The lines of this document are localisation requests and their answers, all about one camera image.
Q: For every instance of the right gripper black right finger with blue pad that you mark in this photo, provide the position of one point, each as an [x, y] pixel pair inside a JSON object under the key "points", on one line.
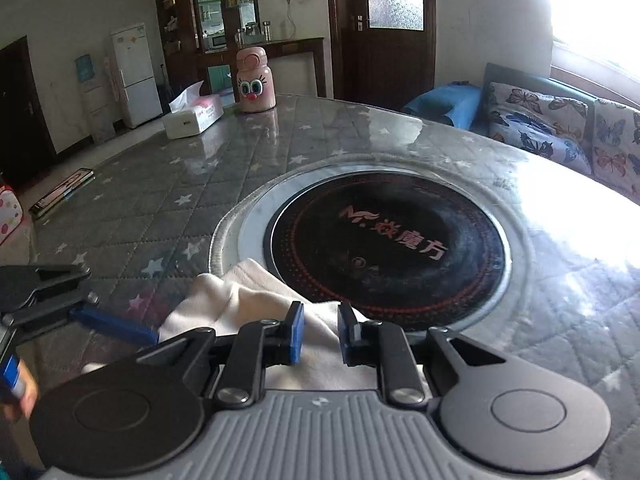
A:
{"points": [[384, 347]]}

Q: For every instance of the butterfly print cushion right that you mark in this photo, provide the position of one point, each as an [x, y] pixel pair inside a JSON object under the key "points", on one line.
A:
{"points": [[616, 147]]}

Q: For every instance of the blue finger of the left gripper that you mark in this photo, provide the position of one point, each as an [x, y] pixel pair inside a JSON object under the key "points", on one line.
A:
{"points": [[113, 326]]}

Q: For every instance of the white tissue box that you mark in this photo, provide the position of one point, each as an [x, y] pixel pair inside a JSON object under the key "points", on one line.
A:
{"points": [[191, 113]]}

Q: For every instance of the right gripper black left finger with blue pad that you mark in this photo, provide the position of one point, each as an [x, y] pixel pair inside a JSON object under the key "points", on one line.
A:
{"points": [[245, 356]]}

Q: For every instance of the grey quilted star tablecloth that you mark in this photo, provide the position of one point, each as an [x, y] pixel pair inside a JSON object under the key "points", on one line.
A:
{"points": [[166, 211]]}

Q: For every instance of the water dispenser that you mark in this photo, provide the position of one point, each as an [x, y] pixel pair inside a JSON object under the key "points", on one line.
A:
{"points": [[94, 100]]}

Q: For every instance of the pink cartoon thermos bottle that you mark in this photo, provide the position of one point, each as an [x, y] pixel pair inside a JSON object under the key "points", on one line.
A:
{"points": [[254, 81]]}

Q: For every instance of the blue folded blanket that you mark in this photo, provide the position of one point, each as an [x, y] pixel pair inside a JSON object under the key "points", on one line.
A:
{"points": [[454, 104]]}

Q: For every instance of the butterfly print cushion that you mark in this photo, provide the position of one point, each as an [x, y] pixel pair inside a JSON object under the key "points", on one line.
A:
{"points": [[552, 127], [616, 147]]}

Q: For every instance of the white refrigerator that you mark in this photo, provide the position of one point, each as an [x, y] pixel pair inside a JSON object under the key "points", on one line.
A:
{"points": [[134, 76]]}

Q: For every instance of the window with frame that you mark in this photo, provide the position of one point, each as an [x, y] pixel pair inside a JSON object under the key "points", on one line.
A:
{"points": [[598, 40]]}

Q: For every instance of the cream white sweater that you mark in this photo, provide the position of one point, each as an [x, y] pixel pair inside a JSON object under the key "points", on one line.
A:
{"points": [[248, 293]]}

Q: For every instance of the blue grey corner sofa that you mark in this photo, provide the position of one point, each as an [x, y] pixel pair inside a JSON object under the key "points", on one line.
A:
{"points": [[552, 87]]}

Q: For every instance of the dark wooden display cabinet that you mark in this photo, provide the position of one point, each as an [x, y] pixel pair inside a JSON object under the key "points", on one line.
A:
{"points": [[200, 39]]}

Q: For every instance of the dark wooden glass door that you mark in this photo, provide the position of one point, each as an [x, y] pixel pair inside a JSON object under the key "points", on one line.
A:
{"points": [[383, 51]]}

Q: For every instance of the butterfly print cushion left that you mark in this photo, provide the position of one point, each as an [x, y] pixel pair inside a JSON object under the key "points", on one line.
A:
{"points": [[552, 127]]}

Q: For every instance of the black induction cooktop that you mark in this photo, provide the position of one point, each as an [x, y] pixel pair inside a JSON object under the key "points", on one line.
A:
{"points": [[397, 247]]}

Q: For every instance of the books on table edge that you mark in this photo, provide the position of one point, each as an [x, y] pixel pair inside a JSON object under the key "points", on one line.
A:
{"points": [[61, 192]]}

